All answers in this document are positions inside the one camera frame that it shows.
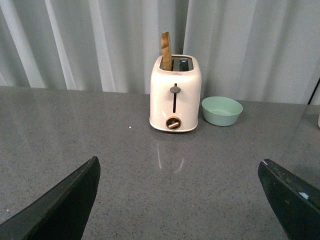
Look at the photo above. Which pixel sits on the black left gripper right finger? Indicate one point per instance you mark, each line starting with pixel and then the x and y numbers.
pixel 295 202

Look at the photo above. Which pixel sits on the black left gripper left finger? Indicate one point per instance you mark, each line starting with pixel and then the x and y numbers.
pixel 62 212

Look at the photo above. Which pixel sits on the pink bowl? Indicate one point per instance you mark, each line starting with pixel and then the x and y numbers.
pixel 318 121

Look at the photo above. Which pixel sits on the green bowl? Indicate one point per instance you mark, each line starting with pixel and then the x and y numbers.
pixel 221 111

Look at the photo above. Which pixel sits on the grey curtain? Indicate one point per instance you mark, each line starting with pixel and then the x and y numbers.
pixel 257 50

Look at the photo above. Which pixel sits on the white two-slot toaster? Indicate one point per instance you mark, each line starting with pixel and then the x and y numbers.
pixel 175 95

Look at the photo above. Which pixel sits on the toast slice in toaster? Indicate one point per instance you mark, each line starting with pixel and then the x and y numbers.
pixel 166 51

